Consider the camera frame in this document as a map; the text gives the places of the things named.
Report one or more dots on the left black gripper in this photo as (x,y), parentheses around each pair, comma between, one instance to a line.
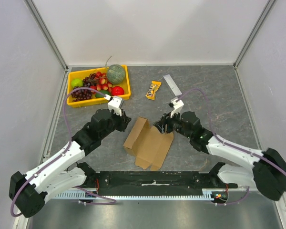
(124,120)

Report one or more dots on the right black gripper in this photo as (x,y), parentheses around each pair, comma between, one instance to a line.
(166,125)

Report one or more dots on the cardboard box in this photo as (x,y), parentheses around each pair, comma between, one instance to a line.
(148,145)

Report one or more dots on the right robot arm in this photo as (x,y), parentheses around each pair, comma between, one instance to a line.
(263,170)

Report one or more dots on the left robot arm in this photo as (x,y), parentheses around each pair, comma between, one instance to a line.
(29,192)

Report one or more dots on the clear plastic stick box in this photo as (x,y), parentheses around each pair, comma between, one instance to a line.
(172,85)

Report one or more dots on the red tomato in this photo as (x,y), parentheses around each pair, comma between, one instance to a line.
(117,90)

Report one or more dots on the yellow candy bag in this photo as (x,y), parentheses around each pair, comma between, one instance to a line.
(155,85)

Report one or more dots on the red cherry bunch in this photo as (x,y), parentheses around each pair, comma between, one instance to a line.
(98,81)

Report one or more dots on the dark purple grape bunch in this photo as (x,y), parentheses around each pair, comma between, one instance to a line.
(81,95)

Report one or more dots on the green netted melon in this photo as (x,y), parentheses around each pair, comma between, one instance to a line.
(116,74)

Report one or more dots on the green apple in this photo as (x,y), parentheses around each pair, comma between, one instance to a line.
(76,83)

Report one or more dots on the yellow plastic bin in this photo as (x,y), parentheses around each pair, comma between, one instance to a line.
(125,84)

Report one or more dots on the white tape strip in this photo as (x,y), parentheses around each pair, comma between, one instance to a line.
(154,183)

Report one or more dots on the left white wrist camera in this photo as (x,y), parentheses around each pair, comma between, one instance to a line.
(114,104)

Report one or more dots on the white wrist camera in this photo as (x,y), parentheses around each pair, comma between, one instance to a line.
(114,104)
(176,104)

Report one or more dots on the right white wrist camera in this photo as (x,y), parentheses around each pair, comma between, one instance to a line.
(176,104)

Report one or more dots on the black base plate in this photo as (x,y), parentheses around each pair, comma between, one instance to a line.
(123,183)

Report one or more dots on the grey slotted cable duct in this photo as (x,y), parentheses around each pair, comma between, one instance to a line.
(74,194)

